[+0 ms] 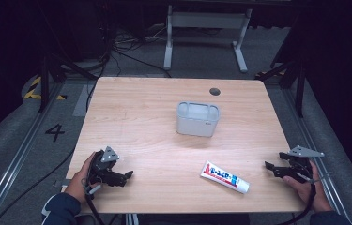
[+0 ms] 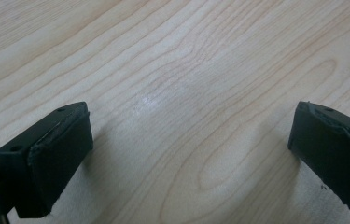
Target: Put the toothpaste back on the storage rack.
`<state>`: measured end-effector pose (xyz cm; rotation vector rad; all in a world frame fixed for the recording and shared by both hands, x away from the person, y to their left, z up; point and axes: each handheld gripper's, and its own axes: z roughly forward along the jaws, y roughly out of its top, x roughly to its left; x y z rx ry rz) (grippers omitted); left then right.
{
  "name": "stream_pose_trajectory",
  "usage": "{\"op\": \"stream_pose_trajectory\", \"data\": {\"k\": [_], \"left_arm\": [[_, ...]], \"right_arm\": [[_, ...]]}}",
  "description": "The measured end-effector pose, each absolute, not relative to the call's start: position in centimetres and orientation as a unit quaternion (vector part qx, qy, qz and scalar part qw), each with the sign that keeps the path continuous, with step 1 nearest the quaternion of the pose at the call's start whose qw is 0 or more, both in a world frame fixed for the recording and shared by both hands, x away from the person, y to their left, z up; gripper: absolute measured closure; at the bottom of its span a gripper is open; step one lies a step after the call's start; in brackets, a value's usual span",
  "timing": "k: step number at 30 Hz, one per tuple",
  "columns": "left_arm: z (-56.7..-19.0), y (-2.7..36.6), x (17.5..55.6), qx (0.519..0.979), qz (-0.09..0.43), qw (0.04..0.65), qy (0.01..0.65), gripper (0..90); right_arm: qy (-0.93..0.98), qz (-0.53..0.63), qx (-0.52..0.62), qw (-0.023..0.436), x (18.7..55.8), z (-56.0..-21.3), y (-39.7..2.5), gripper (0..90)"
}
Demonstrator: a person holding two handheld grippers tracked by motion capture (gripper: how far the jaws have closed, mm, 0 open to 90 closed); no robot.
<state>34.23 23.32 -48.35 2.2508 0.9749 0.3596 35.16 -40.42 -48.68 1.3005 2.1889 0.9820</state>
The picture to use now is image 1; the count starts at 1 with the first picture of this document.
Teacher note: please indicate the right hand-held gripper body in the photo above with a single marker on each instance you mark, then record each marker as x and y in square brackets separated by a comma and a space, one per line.
[300, 167]

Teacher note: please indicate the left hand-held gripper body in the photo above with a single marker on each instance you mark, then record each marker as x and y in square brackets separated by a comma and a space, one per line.
[103, 170]

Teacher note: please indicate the person's left hand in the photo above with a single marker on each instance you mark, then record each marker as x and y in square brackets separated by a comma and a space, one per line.
[78, 184]

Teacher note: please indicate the person's right hand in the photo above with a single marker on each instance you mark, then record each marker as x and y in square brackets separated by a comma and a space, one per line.
[319, 195]

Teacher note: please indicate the white table legs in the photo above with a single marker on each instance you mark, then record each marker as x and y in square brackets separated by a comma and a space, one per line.
[132, 219]

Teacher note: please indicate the white toothpaste tube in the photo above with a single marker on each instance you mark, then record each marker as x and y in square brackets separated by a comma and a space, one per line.
[223, 177]

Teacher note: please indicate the black tripod stand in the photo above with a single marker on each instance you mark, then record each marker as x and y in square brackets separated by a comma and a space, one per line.
[53, 67]
[295, 75]

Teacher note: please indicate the white plastic container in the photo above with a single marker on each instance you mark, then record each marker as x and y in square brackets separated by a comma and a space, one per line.
[197, 123]

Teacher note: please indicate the yellow black floor tape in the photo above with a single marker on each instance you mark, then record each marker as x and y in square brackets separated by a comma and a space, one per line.
[33, 92]

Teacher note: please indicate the aluminium floor rail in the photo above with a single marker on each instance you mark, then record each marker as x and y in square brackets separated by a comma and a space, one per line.
[314, 143]
[17, 156]

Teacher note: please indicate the white metal desk frame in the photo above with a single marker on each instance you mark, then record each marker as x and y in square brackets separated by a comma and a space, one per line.
[208, 20]

